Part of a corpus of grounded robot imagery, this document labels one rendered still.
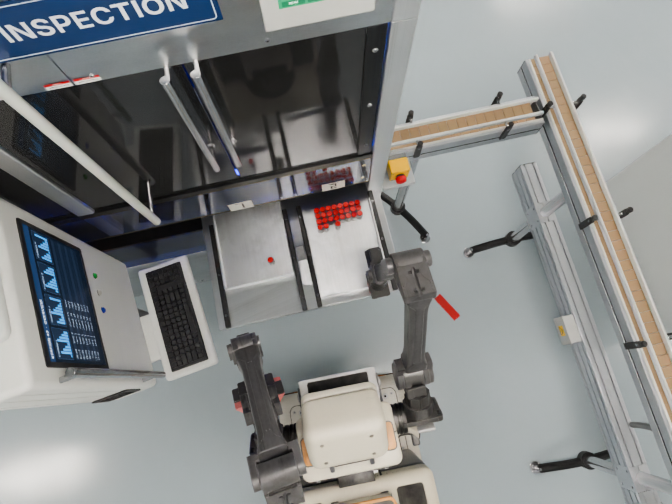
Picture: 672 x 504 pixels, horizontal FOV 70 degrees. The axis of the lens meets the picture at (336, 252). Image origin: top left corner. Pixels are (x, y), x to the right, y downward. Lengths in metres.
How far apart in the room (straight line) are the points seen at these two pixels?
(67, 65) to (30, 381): 0.68
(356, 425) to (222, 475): 1.57
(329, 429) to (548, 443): 1.77
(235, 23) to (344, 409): 0.91
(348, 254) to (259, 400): 0.83
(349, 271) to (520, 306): 1.30
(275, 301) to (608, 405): 1.43
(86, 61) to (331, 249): 1.08
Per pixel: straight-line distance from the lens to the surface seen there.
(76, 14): 0.98
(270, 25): 1.00
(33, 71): 1.10
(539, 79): 2.21
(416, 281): 1.10
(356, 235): 1.82
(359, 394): 1.29
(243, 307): 1.80
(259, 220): 1.87
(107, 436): 2.91
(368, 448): 1.30
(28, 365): 1.29
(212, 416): 2.72
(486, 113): 2.06
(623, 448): 2.38
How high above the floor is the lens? 2.62
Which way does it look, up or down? 75 degrees down
